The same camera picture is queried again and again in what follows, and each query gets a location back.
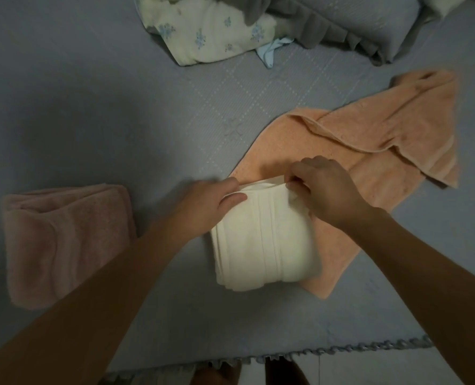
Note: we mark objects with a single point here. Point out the person's left hand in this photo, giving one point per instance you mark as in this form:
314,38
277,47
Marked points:
197,208

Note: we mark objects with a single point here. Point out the person's right hand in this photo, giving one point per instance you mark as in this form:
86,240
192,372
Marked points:
331,192

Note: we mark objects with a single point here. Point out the person's right thumb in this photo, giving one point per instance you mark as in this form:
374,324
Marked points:
299,200

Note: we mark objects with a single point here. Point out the person's left thumb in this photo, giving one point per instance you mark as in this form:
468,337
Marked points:
233,201

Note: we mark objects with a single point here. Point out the white towel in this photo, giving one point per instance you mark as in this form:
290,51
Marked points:
261,244

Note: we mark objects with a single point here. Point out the person's left forearm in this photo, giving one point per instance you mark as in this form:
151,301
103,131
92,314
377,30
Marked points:
81,312

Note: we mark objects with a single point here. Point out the person's right forearm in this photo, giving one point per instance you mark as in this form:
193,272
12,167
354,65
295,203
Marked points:
430,284

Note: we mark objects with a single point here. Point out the orange towel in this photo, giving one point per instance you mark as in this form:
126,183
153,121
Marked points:
381,136

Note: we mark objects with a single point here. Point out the light blue cloth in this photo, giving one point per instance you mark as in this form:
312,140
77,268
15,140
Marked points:
271,50

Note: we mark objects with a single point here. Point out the grey quilted bed sheet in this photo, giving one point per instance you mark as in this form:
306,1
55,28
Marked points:
101,116

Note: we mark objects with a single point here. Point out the cream floral cloth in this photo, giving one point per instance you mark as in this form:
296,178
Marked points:
205,32

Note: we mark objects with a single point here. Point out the person's right leg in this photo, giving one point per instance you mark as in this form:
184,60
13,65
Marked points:
285,373

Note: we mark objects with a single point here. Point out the person's leg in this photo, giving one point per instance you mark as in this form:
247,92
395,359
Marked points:
217,374
285,373

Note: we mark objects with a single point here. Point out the pink folded towel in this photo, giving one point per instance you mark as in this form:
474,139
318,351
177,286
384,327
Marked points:
65,244

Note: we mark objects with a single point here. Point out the person's left leg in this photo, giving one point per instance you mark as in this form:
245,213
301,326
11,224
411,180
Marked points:
217,374

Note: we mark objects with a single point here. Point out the grey ruffled pillow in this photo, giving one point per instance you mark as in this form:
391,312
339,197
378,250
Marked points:
349,23

